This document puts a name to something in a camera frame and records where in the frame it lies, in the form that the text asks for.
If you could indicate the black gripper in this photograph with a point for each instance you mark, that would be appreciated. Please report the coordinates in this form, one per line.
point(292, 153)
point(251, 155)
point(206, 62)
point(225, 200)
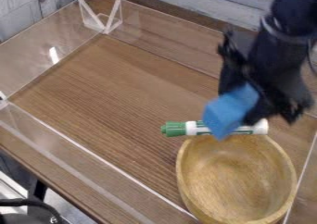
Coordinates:
point(267, 61)

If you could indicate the blue foam block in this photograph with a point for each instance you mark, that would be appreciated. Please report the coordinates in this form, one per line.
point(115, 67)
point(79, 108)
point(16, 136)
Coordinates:
point(225, 111)

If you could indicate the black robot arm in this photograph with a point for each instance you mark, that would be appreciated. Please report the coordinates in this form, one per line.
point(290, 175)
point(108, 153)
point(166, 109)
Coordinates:
point(293, 10)

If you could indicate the brown wooden bowl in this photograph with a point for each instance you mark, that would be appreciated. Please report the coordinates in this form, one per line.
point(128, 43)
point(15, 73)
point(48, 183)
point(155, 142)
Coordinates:
point(237, 181)

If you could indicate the green white dry-erase marker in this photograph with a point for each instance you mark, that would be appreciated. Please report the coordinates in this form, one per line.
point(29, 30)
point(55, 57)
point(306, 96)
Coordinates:
point(195, 127)

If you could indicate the clear acrylic corner bracket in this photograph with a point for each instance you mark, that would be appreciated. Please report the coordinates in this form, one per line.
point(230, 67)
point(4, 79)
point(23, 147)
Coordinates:
point(102, 22)

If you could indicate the clear acrylic tray wall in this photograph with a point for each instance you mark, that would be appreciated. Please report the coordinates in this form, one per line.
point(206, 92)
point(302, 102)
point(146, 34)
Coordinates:
point(102, 189)

